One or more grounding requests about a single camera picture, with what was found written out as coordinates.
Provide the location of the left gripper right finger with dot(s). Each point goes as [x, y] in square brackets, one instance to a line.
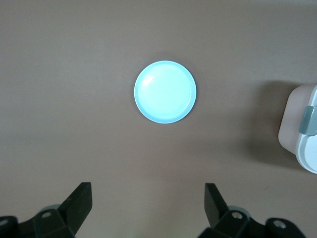
[230, 223]

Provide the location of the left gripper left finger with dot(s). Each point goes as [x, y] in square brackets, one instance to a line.
[62, 220]

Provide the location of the white lidded storage box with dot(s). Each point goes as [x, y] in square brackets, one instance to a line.
[309, 153]

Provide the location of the light blue round plate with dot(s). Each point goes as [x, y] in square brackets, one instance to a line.
[165, 91]

